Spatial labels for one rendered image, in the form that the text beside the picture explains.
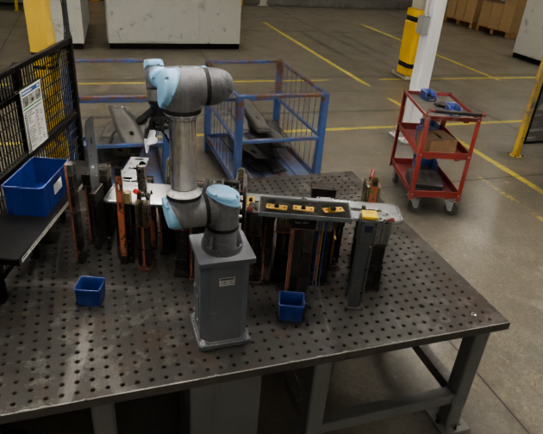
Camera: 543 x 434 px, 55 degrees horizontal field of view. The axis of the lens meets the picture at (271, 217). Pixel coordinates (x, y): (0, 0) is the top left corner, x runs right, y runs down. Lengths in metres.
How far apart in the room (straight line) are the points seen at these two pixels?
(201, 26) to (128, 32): 1.30
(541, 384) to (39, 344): 2.61
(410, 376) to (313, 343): 1.10
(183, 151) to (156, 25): 8.59
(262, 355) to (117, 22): 8.60
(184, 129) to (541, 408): 2.43
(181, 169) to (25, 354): 0.93
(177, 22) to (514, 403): 8.60
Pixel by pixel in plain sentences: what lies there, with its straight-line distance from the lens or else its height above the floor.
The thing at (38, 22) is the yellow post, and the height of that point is 1.65.
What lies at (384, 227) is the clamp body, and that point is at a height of 1.03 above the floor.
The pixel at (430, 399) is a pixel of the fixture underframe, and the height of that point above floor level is 0.23.
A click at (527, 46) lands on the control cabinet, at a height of 0.30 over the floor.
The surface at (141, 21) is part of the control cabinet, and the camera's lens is 10.18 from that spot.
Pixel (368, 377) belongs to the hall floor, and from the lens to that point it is 3.08.
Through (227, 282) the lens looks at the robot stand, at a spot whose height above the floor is 1.00.
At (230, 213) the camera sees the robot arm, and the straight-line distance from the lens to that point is 1.81.
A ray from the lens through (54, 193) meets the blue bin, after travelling 2.40.
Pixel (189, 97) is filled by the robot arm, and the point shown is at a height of 1.67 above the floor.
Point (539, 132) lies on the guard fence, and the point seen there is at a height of 0.27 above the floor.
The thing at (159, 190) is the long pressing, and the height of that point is 1.00.
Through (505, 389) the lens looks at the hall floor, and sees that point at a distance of 3.30.
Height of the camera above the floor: 2.14
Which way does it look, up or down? 29 degrees down
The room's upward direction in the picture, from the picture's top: 5 degrees clockwise
